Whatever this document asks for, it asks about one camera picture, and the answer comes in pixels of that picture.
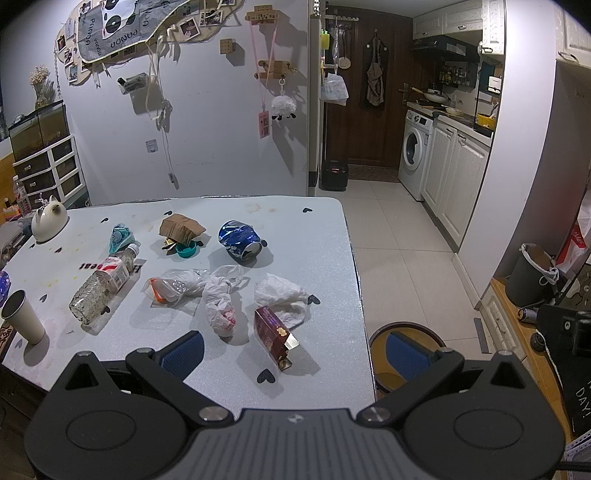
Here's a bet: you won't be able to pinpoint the clear plastic wrapper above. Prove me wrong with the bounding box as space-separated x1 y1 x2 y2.
141 269 207 306

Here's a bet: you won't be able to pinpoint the knotted white plastic bag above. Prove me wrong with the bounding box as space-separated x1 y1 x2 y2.
202 265 245 338

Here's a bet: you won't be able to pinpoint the clear plastic water bottle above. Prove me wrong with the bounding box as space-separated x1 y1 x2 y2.
69 243 139 326

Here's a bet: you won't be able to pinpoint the maroon snack box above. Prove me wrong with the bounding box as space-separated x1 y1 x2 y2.
253 306 300 371

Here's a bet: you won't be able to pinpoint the blue face mask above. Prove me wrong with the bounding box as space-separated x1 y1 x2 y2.
109 223 140 255

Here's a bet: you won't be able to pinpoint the torn brown cardboard piece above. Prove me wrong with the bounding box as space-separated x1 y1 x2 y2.
159 214 206 245

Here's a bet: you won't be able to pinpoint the white tissue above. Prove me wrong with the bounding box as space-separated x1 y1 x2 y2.
254 274 310 329

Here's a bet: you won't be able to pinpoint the crushed blue soda can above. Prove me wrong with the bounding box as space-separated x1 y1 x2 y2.
218 220 267 263

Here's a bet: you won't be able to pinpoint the round brown trash bin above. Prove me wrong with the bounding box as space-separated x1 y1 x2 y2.
369 322 446 396

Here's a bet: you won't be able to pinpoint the dark grey bucket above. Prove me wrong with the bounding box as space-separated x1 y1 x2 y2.
506 243 560 308

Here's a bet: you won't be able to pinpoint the white paper cup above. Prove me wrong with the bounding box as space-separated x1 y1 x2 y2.
1 290 45 345

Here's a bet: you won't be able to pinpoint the blue patterned packet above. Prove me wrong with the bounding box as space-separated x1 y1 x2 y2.
0 271 11 305

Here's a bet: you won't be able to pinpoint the white cat figurine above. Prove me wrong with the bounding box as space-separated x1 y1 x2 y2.
31 195 69 243

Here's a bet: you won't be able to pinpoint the red white paper bag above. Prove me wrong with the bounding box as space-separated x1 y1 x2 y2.
556 221 590 280

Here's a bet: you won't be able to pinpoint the black floor heater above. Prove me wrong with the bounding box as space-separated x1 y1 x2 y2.
320 160 349 192

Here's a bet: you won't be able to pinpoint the white kitchen cabinets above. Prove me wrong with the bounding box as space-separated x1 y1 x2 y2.
423 114 492 247

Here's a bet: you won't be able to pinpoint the white drawer cabinet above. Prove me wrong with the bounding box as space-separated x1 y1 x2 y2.
13 135 88 209

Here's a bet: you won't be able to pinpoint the white washing machine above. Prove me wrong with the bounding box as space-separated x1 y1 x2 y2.
398 109 433 202

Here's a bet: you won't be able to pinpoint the pink hanging tag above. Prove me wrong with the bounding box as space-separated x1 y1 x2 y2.
257 110 270 139

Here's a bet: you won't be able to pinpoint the glass fish tank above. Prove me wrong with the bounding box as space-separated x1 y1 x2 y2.
8 101 70 161

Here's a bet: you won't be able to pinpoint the hanging apron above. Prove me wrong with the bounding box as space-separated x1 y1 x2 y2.
361 31 389 110

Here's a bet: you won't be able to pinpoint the white plush sheep toy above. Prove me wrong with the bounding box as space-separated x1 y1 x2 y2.
271 95 297 122

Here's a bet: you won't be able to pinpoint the hanging white plastic bag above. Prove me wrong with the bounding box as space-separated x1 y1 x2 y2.
320 73 349 106

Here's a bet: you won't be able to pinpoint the dried flower bouquet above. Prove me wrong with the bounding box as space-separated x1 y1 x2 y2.
29 65 56 109

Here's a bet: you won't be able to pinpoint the black range hood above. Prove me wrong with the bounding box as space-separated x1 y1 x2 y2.
411 35 480 63

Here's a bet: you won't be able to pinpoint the panda wall hanging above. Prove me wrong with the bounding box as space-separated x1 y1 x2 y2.
54 0 243 85

